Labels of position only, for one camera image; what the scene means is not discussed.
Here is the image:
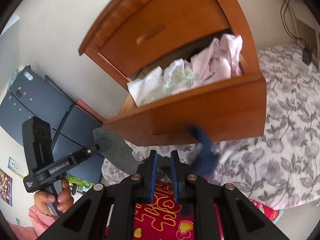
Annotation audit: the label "dark blue sock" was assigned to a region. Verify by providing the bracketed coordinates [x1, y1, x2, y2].
[189, 125, 220, 178]

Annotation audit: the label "grey sock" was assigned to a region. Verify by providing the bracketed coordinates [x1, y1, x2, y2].
[93, 127, 142, 179]

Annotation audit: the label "wooden drawer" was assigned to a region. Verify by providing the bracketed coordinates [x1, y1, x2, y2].
[98, 0, 231, 78]
[104, 33, 266, 146]

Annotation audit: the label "white cloth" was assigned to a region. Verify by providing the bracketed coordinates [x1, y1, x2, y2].
[127, 66, 168, 107]

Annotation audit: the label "pale green lace garment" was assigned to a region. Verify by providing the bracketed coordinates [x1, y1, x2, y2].
[139, 58, 201, 106]

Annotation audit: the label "pink garment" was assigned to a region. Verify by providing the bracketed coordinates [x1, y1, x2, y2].
[190, 34, 243, 87]

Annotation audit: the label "person's left hand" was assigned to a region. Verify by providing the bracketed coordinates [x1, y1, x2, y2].
[34, 178, 74, 216]

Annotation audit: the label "green paper box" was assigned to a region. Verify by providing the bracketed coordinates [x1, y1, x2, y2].
[66, 174, 93, 195]

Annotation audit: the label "red floral blanket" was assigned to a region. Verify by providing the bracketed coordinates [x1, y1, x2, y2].
[105, 179, 284, 240]

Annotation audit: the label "grey floral bed sheet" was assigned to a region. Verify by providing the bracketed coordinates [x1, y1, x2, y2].
[101, 43, 320, 210]

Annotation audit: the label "dark blue cabinet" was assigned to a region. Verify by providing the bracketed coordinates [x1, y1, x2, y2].
[0, 65, 106, 184]

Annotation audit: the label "pink foam board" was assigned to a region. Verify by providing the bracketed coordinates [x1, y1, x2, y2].
[75, 99, 105, 123]

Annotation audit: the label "black power adapter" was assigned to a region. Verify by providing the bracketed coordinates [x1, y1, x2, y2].
[302, 47, 312, 66]

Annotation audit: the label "orange wooden nightstand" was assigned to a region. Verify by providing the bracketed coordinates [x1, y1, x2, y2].
[78, 0, 263, 116]

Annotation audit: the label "black power cable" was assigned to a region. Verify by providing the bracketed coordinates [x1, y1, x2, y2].
[280, 0, 309, 48]

